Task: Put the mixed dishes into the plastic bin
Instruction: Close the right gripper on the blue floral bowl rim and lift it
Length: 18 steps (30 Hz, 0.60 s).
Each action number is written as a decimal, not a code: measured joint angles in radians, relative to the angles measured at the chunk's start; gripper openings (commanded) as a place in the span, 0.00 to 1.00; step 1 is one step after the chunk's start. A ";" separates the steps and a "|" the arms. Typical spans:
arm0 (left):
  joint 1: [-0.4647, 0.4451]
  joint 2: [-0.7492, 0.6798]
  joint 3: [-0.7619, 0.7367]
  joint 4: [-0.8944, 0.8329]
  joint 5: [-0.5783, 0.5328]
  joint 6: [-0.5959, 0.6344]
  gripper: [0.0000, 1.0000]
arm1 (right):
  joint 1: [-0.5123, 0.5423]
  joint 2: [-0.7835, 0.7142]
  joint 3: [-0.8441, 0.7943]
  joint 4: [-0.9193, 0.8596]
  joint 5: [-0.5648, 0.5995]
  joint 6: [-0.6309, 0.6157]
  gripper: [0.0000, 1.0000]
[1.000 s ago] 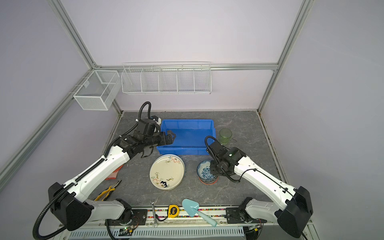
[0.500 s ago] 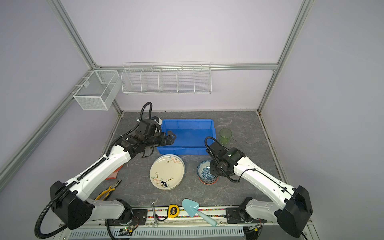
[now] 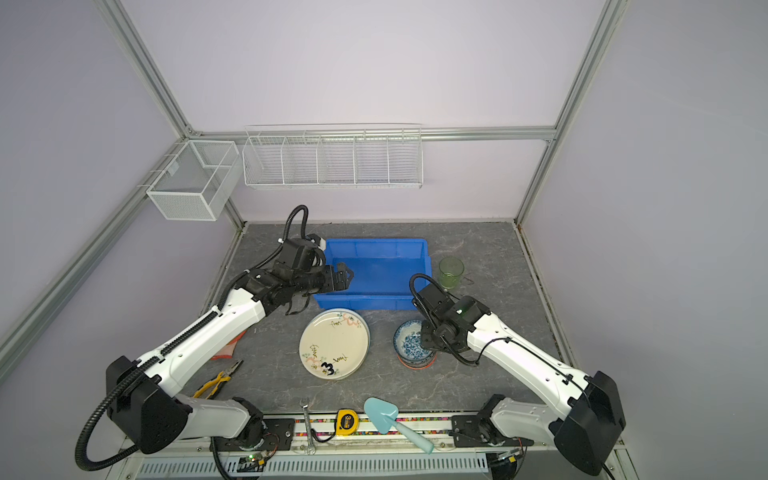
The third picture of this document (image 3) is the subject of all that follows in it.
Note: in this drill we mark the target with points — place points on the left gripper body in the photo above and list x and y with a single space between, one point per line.
319 281

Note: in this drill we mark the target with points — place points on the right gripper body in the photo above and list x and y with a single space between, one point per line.
431 338

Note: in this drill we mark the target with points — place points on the blue floral bowl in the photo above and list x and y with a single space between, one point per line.
407 340

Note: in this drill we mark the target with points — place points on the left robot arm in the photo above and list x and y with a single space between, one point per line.
144 397

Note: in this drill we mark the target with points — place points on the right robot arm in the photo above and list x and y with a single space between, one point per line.
582 415

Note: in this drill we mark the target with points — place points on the blue plastic bin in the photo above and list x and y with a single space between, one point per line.
381 268

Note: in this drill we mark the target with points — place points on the red striped bowl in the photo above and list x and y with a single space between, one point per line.
417 364

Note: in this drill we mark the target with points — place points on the green glass cup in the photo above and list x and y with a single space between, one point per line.
451 272

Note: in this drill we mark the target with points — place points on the floral cream plate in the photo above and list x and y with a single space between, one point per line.
335 344

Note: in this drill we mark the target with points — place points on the orange work glove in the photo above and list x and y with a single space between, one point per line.
227 351

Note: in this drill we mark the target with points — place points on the teal garden trowel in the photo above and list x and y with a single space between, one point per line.
383 415

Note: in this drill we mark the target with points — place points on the white mesh box basket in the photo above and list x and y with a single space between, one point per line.
198 181

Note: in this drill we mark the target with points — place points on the yellow tape measure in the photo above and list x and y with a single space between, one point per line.
346 423

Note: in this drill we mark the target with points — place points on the white vent grille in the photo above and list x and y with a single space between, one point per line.
324 466

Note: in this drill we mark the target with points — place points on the silver wrench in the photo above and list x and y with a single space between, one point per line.
310 437

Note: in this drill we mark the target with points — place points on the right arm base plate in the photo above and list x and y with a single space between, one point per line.
474 431

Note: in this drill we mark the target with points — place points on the white wire shelf basket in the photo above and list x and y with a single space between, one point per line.
348 155

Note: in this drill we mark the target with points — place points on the yellow handled pliers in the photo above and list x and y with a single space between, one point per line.
211 388

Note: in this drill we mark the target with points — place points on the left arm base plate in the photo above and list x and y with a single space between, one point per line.
271 434

